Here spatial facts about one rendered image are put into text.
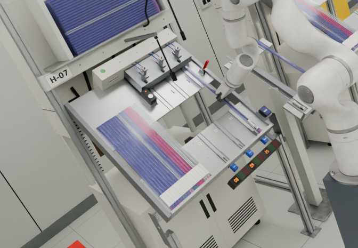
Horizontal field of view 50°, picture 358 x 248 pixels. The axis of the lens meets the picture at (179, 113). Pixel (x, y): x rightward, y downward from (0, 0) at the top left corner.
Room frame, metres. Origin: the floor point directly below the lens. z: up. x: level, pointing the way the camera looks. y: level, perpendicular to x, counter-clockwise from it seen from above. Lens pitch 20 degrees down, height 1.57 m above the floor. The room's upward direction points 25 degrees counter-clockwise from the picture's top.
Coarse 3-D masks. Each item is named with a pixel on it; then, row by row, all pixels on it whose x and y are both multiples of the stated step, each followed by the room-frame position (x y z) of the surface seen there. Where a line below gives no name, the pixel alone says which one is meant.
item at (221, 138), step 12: (240, 108) 1.74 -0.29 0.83; (216, 120) 1.68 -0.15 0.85; (228, 120) 1.68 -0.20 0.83; (240, 120) 1.68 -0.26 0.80; (252, 120) 1.68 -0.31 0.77; (204, 132) 1.63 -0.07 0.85; (216, 132) 1.63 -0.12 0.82; (228, 132) 1.63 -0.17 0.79; (240, 132) 1.63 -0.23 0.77; (252, 132) 1.62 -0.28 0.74; (192, 144) 1.58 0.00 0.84; (204, 144) 1.58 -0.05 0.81; (216, 144) 1.58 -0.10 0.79; (228, 144) 1.58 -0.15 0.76; (240, 144) 1.58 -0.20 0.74; (204, 156) 1.53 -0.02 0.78; (216, 156) 1.53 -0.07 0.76; (228, 156) 1.53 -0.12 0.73; (216, 168) 1.48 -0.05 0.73
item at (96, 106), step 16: (192, 64) 1.96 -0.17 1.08; (192, 80) 1.88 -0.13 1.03; (208, 80) 1.88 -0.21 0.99; (80, 96) 1.79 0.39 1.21; (96, 96) 1.79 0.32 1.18; (112, 96) 1.79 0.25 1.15; (128, 96) 1.79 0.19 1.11; (160, 96) 1.79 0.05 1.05; (176, 96) 1.79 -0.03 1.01; (80, 112) 1.72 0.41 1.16; (96, 112) 1.72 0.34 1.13; (112, 112) 1.72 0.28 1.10; (160, 112) 1.72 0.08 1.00
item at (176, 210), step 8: (256, 136) 1.58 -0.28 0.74; (248, 144) 1.55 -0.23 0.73; (240, 152) 1.52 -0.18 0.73; (232, 160) 1.49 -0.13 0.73; (224, 168) 1.46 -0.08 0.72; (216, 176) 1.45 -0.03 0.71; (208, 184) 1.44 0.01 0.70; (200, 192) 1.42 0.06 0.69; (184, 200) 1.35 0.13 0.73; (192, 200) 1.41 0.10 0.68; (176, 208) 1.32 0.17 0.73
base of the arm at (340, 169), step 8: (336, 136) 1.09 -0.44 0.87; (344, 136) 1.07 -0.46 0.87; (352, 136) 1.06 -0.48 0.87; (336, 144) 1.09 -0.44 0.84; (344, 144) 1.07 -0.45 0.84; (352, 144) 1.06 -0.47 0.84; (336, 152) 1.11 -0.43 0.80; (344, 152) 1.08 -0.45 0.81; (352, 152) 1.06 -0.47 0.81; (336, 160) 1.13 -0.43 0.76; (344, 160) 1.08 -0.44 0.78; (352, 160) 1.06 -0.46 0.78; (336, 168) 1.15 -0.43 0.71; (344, 168) 1.09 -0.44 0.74; (352, 168) 1.07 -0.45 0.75; (336, 176) 1.11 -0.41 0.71; (344, 176) 1.09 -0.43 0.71; (352, 176) 1.07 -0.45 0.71; (344, 184) 1.07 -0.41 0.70; (352, 184) 1.05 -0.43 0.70
